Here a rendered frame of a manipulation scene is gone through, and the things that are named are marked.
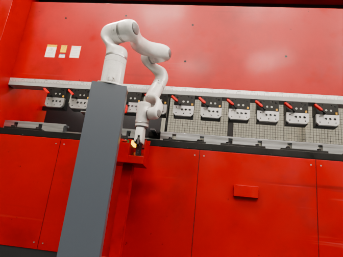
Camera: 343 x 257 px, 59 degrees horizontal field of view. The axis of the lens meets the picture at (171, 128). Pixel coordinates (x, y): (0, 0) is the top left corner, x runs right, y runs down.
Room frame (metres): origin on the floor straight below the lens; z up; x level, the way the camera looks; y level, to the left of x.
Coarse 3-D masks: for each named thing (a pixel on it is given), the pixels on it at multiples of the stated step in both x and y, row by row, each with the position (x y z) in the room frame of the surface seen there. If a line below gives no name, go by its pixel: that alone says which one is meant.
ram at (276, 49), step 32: (32, 32) 2.24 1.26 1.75; (64, 32) 2.20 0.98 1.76; (96, 32) 2.17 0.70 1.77; (160, 32) 2.10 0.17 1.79; (192, 32) 2.06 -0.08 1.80; (224, 32) 2.03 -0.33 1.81; (256, 32) 2.00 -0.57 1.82; (288, 32) 1.97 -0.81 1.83; (320, 32) 1.94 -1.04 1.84; (32, 64) 2.23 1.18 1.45; (64, 64) 2.19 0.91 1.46; (96, 64) 2.16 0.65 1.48; (128, 64) 2.13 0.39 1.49; (160, 64) 2.09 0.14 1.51; (192, 64) 2.06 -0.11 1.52; (224, 64) 2.03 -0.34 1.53; (256, 64) 2.00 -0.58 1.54; (288, 64) 1.97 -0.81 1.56; (320, 64) 1.94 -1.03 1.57; (224, 96) 2.03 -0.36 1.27; (256, 96) 2.00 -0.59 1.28
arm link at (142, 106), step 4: (140, 104) 1.74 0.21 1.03; (144, 104) 1.74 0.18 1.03; (148, 104) 1.75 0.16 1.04; (140, 108) 1.74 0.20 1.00; (144, 108) 1.74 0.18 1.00; (148, 108) 1.74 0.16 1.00; (136, 112) 1.78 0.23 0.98; (140, 112) 1.75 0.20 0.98; (144, 112) 1.74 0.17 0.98; (136, 116) 1.77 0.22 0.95; (140, 116) 1.75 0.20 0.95; (144, 116) 1.74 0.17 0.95; (136, 120) 1.76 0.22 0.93; (140, 120) 1.75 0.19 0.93; (144, 120) 1.75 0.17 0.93; (148, 120) 1.77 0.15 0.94
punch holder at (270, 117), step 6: (264, 102) 1.99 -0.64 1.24; (270, 102) 1.98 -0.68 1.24; (276, 102) 1.98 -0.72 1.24; (258, 108) 1.99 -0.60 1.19; (270, 108) 1.98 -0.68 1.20; (276, 108) 1.98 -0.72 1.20; (258, 114) 1.99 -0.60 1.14; (264, 114) 1.99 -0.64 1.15; (270, 114) 1.99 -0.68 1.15; (276, 114) 1.98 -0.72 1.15; (258, 120) 2.00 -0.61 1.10; (264, 120) 1.99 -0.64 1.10; (270, 120) 1.98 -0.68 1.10; (276, 120) 1.97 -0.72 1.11
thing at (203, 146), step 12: (0, 132) 2.12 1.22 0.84; (12, 132) 2.11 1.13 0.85; (24, 132) 2.10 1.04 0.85; (36, 132) 2.09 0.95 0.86; (48, 132) 2.08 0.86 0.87; (60, 132) 2.06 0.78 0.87; (156, 144) 1.98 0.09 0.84; (168, 144) 1.96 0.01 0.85; (180, 144) 1.95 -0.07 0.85; (192, 144) 1.94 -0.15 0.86; (204, 144) 1.93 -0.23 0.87; (216, 144) 1.92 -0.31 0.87; (288, 156) 1.86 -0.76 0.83; (300, 156) 1.85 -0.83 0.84; (312, 156) 1.85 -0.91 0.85; (324, 156) 1.84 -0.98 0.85; (336, 156) 1.83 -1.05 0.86
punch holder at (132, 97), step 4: (128, 92) 2.12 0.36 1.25; (132, 92) 2.11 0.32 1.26; (136, 92) 2.11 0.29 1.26; (140, 92) 2.11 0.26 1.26; (128, 96) 2.12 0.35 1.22; (132, 96) 2.11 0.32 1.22; (136, 96) 2.11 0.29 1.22; (140, 96) 2.11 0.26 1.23; (128, 100) 2.12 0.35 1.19; (132, 100) 2.11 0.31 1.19; (136, 100) 2.11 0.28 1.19; (140, 100) 2.11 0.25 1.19; (128, 104) 2.11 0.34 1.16; (132, 104) 2.11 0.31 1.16; (136, 104) 2.11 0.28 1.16; (128, 108) 2.11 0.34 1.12; (132, 108) 2.11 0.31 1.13; (136, 108) 2.11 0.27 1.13; (128, 112) 2.13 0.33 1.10; (132, 112) 2.11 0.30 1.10
